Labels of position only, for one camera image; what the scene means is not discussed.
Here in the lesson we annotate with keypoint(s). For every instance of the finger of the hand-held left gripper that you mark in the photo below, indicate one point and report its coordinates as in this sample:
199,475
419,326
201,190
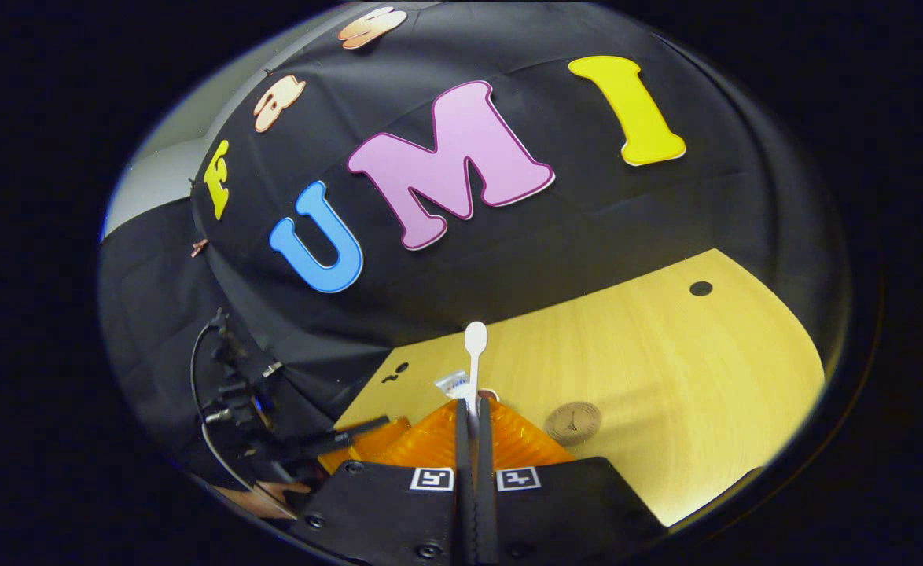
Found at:
336,440

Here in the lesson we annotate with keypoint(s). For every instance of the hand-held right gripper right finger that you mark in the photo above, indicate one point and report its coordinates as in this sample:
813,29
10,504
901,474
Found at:
485,495

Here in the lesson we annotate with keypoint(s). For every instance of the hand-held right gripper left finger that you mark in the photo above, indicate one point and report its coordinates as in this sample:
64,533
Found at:
464,487

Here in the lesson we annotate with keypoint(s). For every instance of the white toothpaste tube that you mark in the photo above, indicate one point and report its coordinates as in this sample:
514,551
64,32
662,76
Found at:
454,384

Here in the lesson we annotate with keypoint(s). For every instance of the round wooden coaster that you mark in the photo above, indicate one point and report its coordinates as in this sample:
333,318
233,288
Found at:
573,423

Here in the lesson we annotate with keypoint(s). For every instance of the pale pink toothbrush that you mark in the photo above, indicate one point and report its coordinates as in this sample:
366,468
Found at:
475,346

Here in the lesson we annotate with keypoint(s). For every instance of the wooden desktop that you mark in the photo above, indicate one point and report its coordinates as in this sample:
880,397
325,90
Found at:
666,377

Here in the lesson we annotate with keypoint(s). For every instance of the copper cloth clip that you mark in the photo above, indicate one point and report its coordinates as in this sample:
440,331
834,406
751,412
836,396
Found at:
199,248

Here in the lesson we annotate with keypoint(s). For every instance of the black backdrop cloth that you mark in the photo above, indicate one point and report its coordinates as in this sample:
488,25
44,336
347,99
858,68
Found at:
587,204

